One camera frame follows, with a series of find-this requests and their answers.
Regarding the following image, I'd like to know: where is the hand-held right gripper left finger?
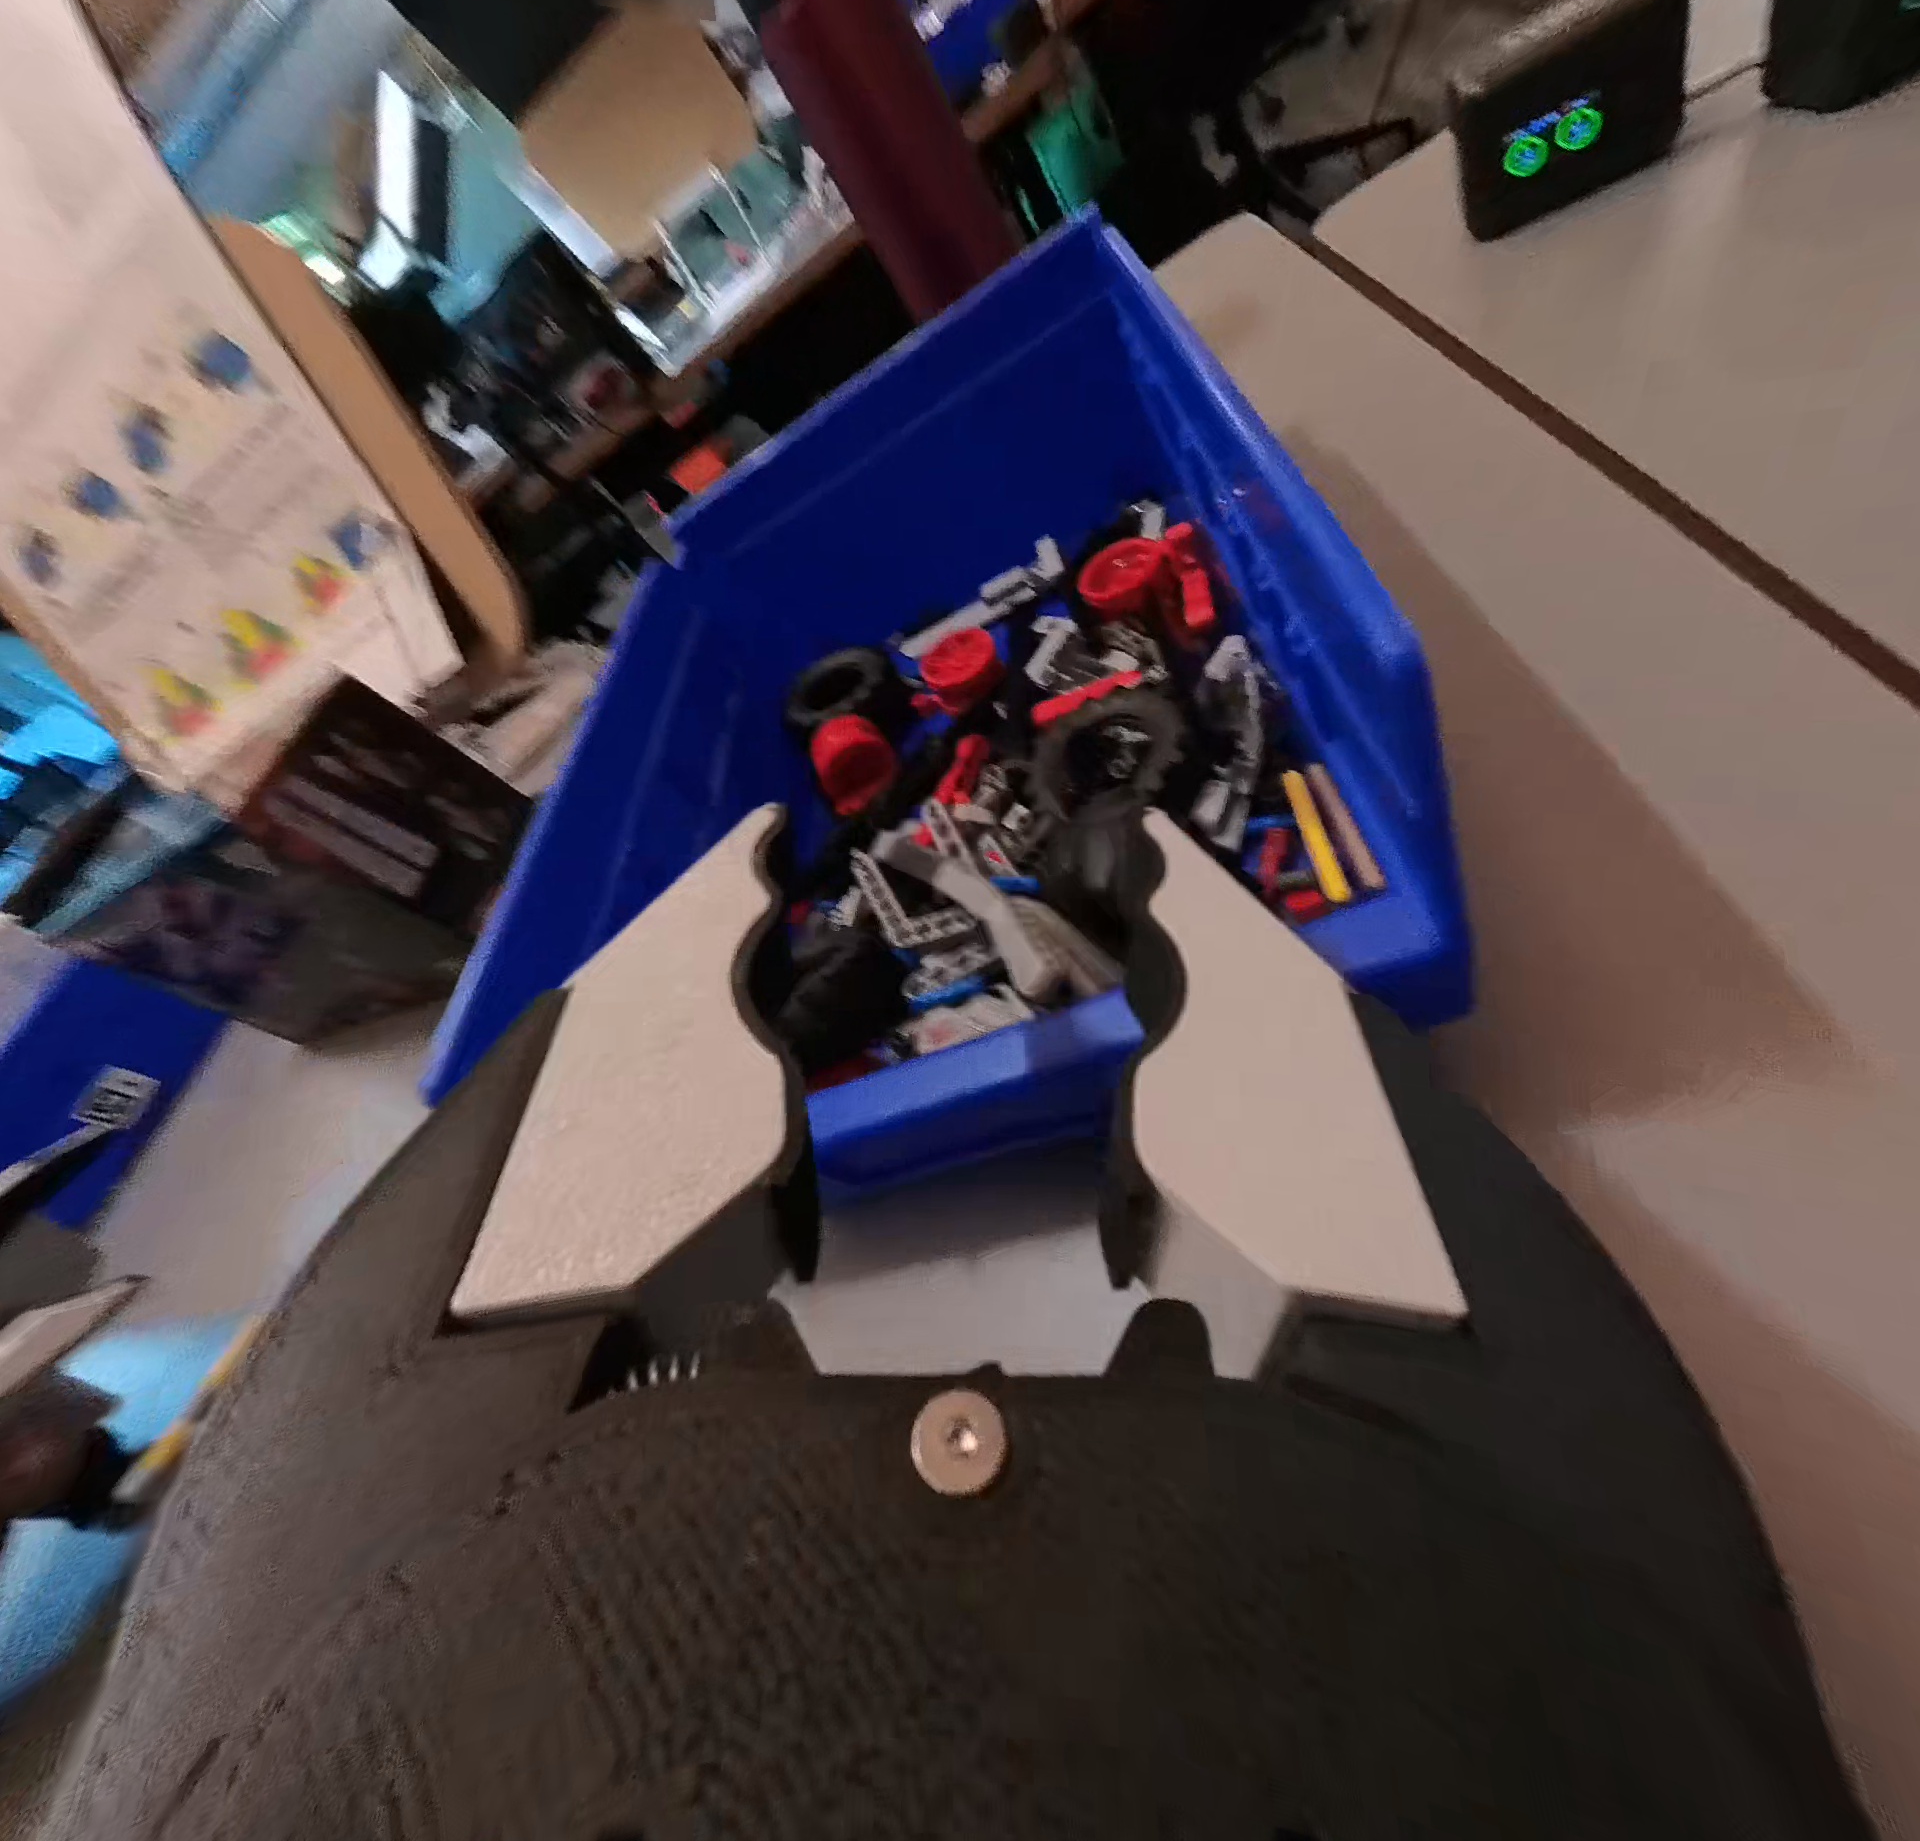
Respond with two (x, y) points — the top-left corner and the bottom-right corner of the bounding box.
(449, 802), (823, 1325)

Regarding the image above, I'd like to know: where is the blue plastic storage bin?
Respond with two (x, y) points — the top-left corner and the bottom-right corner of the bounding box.
(417, 206), (1477, 1202)
(0, 957), (232, 1231)

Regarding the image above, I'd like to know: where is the black lego tyre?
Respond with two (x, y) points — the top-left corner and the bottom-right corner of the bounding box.
(1031, 690), (1192, 828)

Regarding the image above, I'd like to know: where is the black battery charger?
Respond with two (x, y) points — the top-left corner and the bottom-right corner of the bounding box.
(1760, 0), (1920, 114)
(1442, 0), (1694, 242)

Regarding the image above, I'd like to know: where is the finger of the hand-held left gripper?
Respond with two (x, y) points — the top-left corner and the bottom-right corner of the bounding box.
(0, 1275), (149, 1405)
(0, 1111), (123, 1202)

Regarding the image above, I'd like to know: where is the black lego set box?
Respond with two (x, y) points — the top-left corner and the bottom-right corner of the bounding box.
(62, 678), (536, 1045)

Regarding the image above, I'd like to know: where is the teal plastic crate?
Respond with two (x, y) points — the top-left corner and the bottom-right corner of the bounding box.
(1025, 83), (1121, 216)

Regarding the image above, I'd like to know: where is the pile of lego pieces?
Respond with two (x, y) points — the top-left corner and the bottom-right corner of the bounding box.
(781, 500), (1390, 1095)

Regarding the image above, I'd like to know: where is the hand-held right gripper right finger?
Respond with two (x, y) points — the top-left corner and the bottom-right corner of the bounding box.
(1103, 805), (1471, 1384)

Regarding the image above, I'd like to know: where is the maroon water bottle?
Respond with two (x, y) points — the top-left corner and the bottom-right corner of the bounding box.
(757, 0), (1025, 326)

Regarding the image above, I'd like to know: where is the printed instruction sheet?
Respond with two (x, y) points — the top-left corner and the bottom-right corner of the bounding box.
(0, 0), (468, 802)

